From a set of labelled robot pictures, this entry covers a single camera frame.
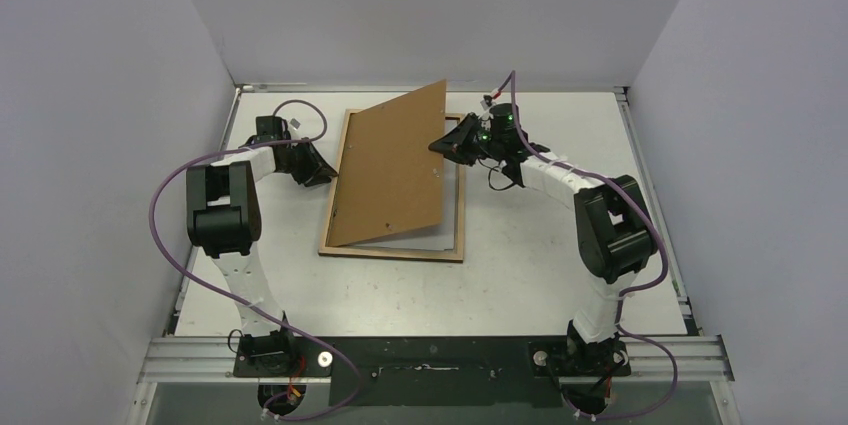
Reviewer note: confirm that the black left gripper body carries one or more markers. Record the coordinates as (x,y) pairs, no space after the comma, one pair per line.
(298,164)

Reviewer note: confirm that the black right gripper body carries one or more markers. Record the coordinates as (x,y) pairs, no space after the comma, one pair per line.
(468,141)

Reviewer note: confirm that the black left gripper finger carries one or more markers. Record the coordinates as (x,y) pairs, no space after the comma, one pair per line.
(317,164)
(312,180)

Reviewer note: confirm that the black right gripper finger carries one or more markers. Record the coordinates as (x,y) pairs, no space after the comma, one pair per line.
(461,156)
(460,139)

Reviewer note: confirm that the brown frame backing board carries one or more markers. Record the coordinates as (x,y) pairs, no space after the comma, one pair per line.
(389,182)

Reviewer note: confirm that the wooden picture frame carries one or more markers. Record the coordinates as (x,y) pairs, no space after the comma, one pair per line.
(454,255)

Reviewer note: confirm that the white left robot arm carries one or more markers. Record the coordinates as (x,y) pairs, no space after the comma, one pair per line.
(224,220)

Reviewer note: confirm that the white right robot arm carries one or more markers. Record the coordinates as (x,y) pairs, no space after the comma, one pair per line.
(613,237)

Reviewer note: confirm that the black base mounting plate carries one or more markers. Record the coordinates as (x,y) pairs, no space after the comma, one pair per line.
(434,371)

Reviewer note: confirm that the aluminium rail front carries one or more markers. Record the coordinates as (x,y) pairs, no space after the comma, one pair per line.
(210,360)

